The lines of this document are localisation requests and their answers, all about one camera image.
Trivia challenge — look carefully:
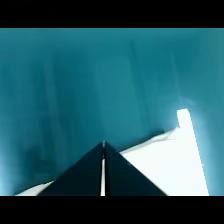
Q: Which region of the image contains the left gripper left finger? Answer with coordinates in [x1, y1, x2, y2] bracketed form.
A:
[38, 141, 105, 197]

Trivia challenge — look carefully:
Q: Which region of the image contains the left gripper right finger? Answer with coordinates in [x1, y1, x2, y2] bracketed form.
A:
[103, 142, 168, 197]

